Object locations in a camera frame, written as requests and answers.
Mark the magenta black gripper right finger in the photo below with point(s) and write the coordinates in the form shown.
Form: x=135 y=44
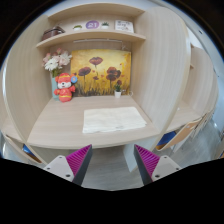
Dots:
x=153 y=167

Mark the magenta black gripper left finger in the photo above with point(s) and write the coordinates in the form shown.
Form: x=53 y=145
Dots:
x=72 y=167

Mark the cream white towel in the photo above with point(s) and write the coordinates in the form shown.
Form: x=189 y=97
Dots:
x=112 y=119

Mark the wooden chair blue seat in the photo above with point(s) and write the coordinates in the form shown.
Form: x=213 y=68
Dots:
x=174 y=137
x=14 y=150

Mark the left wooden chair blue seat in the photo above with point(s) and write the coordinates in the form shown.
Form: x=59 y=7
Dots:
x=14 y=150

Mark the red plush toy figure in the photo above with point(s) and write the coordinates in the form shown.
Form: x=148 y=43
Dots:
x=65 y=86

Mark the light blue vase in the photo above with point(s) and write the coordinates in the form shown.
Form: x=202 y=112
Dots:
x=54 y=87

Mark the small white potted plant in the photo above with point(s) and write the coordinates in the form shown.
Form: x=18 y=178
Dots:
x=117 y=91

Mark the neighbouring wooden desk cubicle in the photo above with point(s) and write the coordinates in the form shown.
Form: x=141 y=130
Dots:
x=196 y=99

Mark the yellow poppy flower painting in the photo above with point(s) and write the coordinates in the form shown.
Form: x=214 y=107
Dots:
x=100 y=71

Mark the pink white flower bouquet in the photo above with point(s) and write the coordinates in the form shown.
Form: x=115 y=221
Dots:
x=56 y=61

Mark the wooden desk cubicle with shelves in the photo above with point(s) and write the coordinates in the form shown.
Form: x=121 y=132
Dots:
x=161 y=55

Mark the small green plant left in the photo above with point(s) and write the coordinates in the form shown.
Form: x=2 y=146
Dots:
x=77 y=27

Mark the small green plant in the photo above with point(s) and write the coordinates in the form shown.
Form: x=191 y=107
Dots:
x=105 y=25
x=77 y=27

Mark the purple round number sign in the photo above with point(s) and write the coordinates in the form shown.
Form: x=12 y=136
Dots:
x=93 y=24

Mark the small green plant right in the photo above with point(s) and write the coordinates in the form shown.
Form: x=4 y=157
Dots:
x=105 y=25

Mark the white framed text card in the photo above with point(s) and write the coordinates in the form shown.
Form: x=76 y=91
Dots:
x=126 y=26

